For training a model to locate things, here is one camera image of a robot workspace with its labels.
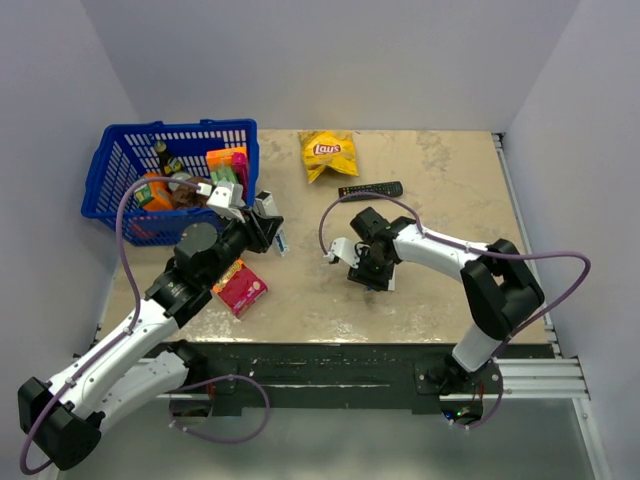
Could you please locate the pink orange candy box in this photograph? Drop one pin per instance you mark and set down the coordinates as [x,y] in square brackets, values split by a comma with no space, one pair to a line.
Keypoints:
[239,288]

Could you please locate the orange green snack box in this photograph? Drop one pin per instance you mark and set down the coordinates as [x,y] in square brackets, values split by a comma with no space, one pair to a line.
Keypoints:
[229,164]

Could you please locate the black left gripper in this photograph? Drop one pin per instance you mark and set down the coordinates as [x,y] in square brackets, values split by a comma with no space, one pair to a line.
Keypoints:
[259,229]

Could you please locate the black TV remote control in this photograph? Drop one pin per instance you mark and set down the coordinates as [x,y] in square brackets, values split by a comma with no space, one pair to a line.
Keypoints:
[392,189]

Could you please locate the dark glass bottle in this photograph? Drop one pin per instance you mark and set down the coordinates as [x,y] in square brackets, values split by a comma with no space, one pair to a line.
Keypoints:
[169,164]

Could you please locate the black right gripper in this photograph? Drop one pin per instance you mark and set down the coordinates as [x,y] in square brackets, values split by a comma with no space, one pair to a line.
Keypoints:
[361,275]

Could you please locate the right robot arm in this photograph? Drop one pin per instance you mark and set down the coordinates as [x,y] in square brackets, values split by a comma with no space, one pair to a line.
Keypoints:
[500,289]

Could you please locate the brown round package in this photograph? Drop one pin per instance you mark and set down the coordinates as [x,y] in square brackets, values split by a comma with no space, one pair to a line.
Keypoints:
[184,198]

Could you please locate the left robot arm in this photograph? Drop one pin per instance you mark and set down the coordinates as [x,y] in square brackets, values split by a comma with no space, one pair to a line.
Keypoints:
[66,415]

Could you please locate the yellow Lays chips bag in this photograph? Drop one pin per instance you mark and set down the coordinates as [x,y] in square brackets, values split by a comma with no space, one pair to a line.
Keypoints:
[322,150]

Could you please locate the orange juice carton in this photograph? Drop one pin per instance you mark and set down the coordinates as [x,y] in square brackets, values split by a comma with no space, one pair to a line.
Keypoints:
[153,196]

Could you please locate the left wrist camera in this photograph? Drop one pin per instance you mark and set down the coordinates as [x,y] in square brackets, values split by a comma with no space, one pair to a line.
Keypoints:
[225,199]

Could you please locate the white remote battery cover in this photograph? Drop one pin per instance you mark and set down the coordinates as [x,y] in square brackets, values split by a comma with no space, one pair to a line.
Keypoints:
[392,280]

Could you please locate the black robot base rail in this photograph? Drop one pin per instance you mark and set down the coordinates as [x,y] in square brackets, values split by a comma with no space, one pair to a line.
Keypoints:
[326,376]

